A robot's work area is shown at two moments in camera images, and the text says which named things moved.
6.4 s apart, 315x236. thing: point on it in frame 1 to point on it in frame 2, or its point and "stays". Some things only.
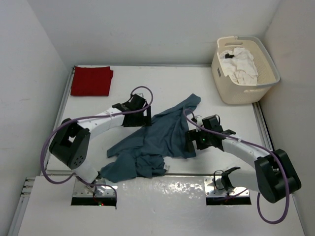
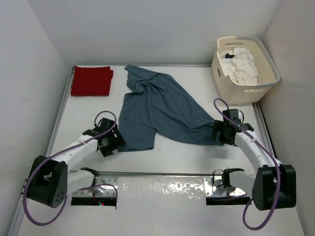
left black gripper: (144, 121) to (118, 143)
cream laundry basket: (243, 70) stays
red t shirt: (91, 81) stays
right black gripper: (190, 135) to (219, 126)
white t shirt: (241, 68) stays
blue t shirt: (144, 156) to (161, 109)
